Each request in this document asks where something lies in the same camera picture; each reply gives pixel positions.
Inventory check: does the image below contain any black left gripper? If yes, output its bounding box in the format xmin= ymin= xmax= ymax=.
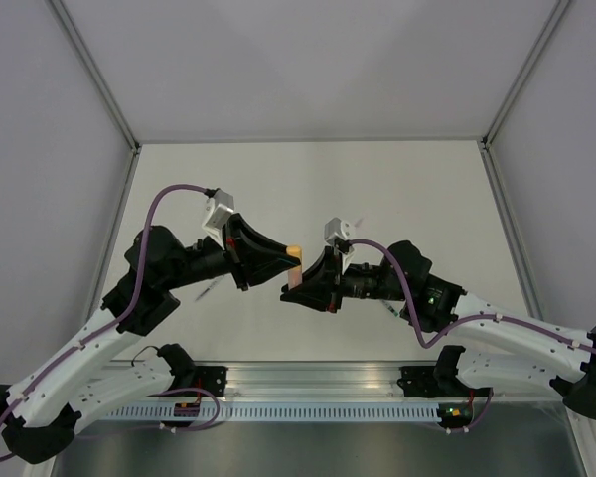
xmin=164 ymin=214 xmax=303 ymax=292

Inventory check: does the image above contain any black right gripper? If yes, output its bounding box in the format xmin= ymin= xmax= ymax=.
xmin=280 ymin=244 xmax=407 ymax=312

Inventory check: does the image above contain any orange marker pen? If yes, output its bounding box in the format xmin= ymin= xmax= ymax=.
xmin=287 ymin=265 xmax=303 ymax=290

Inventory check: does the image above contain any green gel pen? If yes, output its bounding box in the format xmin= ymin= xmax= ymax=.
xmin=380 ymin=300 xmax=400 ymax=318

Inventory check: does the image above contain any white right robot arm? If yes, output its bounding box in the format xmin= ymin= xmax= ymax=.
xmin=280 ymin=238 xmax=596 ymax=421

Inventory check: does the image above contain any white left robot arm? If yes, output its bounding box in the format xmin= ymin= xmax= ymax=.
xmin=0 ymin=214 xmax=301 ymax=464

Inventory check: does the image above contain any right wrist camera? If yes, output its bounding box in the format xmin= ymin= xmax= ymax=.
xmin=324 ymin=217 xmax=356 ymax=247

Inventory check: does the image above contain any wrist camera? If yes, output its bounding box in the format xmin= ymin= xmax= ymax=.
xmin=324 ymin=217 xmax=356 ymax=247
xmin=201 ymin=188 xmax=234 ymax=248

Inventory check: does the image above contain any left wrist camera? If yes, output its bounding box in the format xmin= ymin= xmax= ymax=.
xmin=201 ymin=188 xmax=234 ymax=248

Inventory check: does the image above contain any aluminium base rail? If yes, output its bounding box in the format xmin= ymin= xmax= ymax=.
xmin=197 ymin=361 xmax=434 ymax=400

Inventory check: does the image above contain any white slotted cable duct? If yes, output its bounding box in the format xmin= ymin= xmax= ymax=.
xmin=104 ymin=400 xmax=440 ymax=423

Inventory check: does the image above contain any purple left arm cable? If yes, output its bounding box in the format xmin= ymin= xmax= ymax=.
xmin=0 ymin=183 xmax=220 ymax=461

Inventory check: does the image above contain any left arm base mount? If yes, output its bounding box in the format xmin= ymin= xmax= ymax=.
xmin=157 ymin=344 xmax=227 ymax=398

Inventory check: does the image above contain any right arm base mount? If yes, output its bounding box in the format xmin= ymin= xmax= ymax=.
xmin=397 ymin=366 xmax=491 ymax=398

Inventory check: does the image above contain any right aluminium frame post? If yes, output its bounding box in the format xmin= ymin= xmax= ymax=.
xmin=480 ymin=0 xmax=575 ymax=150

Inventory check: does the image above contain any aluminium frame post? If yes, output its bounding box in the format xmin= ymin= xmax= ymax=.
xmin=47 ymin=0 xmax=141 ymax=153
xmin=480 ymin=0 xmax=575 ymax=150

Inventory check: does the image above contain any left aluminium frame post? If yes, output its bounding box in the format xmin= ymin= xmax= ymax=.
xmin=47 ymin=0 xmax=141 ymax=153

